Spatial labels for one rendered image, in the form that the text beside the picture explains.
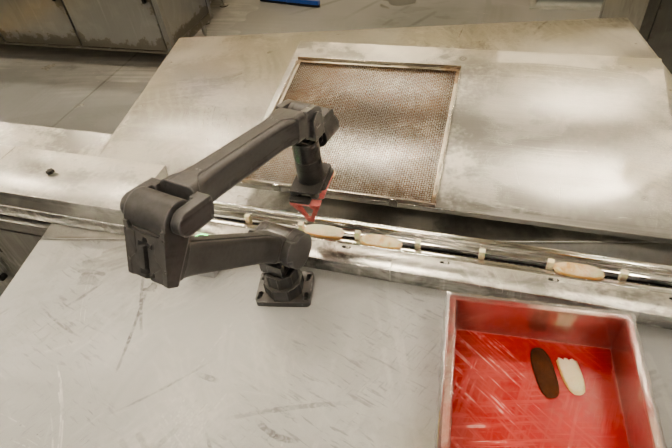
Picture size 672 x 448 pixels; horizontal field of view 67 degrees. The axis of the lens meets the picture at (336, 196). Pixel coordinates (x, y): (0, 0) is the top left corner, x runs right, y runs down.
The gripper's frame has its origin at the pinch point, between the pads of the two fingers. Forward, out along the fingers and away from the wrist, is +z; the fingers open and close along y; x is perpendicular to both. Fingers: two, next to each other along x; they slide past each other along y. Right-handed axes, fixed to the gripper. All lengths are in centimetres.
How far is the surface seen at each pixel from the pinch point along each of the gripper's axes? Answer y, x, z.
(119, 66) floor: 209, 234, 94
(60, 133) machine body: 29, 101, 12
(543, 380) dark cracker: -26, -50, 10
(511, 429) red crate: -36, -45, 11
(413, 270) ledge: -8.2, -23.8, 6.9
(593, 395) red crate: -26, -59, 11
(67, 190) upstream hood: -5, 66, 1
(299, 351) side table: -29.7, -4.6, 11.0
